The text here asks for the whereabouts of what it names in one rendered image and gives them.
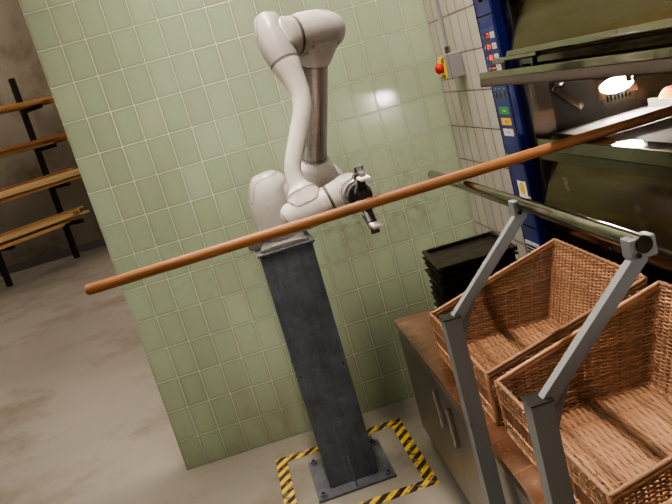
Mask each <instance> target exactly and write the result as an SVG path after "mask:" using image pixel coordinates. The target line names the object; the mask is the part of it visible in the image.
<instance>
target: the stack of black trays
mask: <svg viewBox="0 0 672 504"><path fill-rule="evenodd" d="M499 236H500V235H499V234H497V233H495V232H494V231H489V232H486V233H482V234H479V235H475V236H472V237H468V238H465V239H461V240H458V241H455V242H451V243H448V244H444V245H441V246H437V247H434V248H430V249H427V250H423V251H422V254H423V255H424V256H425V257H422V258H423V259H424V260H425V262H424V264H425V265H426V266H427V267H428V268H427V269H424V270H425V271H426V272H427V274H428V276H429V277H430V279H431V280H429V282H430V283H431V284H432V285H433V286H430V288H431V289H432V290H433V291H432V292H431V293H432V295H433V296H434V297H433V298H434V299H435V301H436V303H434V304H435V306H436V307H437V308H439V307H440V306H442V305H444V303H446V302H449V301H450V300H452V299H453V298H455V297H457V296H459V295H460V294H462V293H464V292H465V291H466V289H467V287H468V286H469V284H470V282H471V281H472V279H473V278H474V276H475V274H476V273H477V271H478V270H479V268H480V266H481V265H482V263H483V261H484V260H485V258H486V257H487V255H488V253H489V252H490V250H491V249H492V247H493V245H494V244H495V242H496V240H497V239H498V237H499ZM517 249H518V248H517V246H516V245H514V244H513V243H510V244H509V246H508V248H507V249H506V251H505V252H504V254H503V256H502V257H501V259H500V260H499V262H498V264H497V265H496V267H495V269H494V270H493V272H492V273H491V275H490V276H492V275H494V274H495V273H497V272H499V271H500V270H502V269H503V268H505V267H507V266H509V265H510V263H511V264H512V263H514V262H515V261H517V260H518V259H516V257H515V254H519V253H518V252H517V251H515V250H517ZM437 308H436V309H437Z"/></svg>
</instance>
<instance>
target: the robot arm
mask: <svg viewBox="0 0 672 504"><path fill-rule="evenodd" d="M345 32H346V28H345V23H344V21H343V19H342V17H341V16H340V15H339V14H337V13H334V12H331V11H328V10H324V9H314V10H307V11H302V12H298V13H295V14H293V15H289V16H281V17H279V15H278V14H277V13H275V12H272V11H264V12H262V13H260V14H259V15H258V16H257V17H256V18H255V20H254V34H255V39H256V42H257V45H258V47H259V50H260V52H261V54H262V56H263V58H264V60H265V61H266V63H267V64H268V65H269V67H270V69H271V70H272V72H273V73H274V74H275V76H276V77H277V78H278V79H279V80H280V82H281V83H282V84H283V86H284V87H285V88H286V90H287V91H288V93H289V94H290V96H291V99H292V104H293V112H292V119H291V125H290V131H289V137H288V143H287V148H286V154H285V162H284V172H285V176H284V174H283V173H281V172H279V171H275V170H268V171H265V172H262V173H260V174H258V175H256V176H254V177H253V178H252V179H251V182H250V184H249V203H250V208H251V212H252V216H253V219H254V222H255V225H256V227H257V230H258V232H259V231H263V230H266V229H269V228H272V227H276V226H279V225H282V224H286V223H289V222H292V221H295V220H299V219H302V218H305V217H308V216H312V215H315V214H318V213H321V212H325V211H328V210H331V209H334V208H338V207H341V206H344V205H348V204H351V203H354V202H357V201H361V200H364V199H367V198H370V197H373V193H372V190H371V188H370V185H369V184H368V183H367V180H370V179H372V178H371V177H370V176H368V175H366V174H365V171H364V170H363V165H362V164H360V165H357V166H354V167H353V173H344V174H343V173H342V171H341V169H340V168H339V167H338V166H337V165H335V164H334V161H333V160H332V159H331V158H330V157H329V156H328V155H327V120H328V65H329V64H330V63H331V61H332V59H333V56H334V53H335V51H336V48H337V46H339V45H340V44H341V43H342V41H343V39H344V37H345ZM372 209H373V208H372ZM372 209H369V210H365V211H362V213H364V215H362V218H363V219H364V220H365V222H366V224H367V226H368V228H369V230H370V232H371V234H375V233H378V232H380V229H379V228H381V227H384V224H382V223H381V222H380V221H378V220H376V218H375V215H374V213H373V211H372ZM317 226H319V225H317ZM317 226H313V227H310V228H307V229H304V230H300V231H297V232H294V233H291V234H287V235H284V236H281V237H278V238H274V239H271V240H268V241H265V242H261V243H258V244H255V245H252V246H248V248H249V251H254V250H260V249H261V250H260V251H261V254H265V253H268V252H271V251H274V250H277V249H280V248H283V247H287V246H290V245H293V244H296V243H300V242H304V241H307V240H308V236H307V235H304V234H303V231H306V230H309V229H312V228H314V227H317Z"/></svg>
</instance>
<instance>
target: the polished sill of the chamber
mask: <svg viewBox="0 0 672 504"><path fill-rule="evenodd" d="M570 136H573V135H566V134H550V135H546V136H543V137H540V138H537V142H538V146H540V145H543V144H547V143H550V142H553V141H556V140H560V139H563V138H566V137H570ZM557 152H559V153H566V154H573V155H581V156H588V157H595V158H602V159H610V160H617V161H624V162H632V163H639V164H646V165H654V166H661V167H668V168H672V143H665V142H653V141H640V140H628V139H615V138H599V139H596V140H593V141H590V142H586V143H583V144H580V145H577V146H573V147H570V148H567V149H564V150H560V151H557Z"/></svg>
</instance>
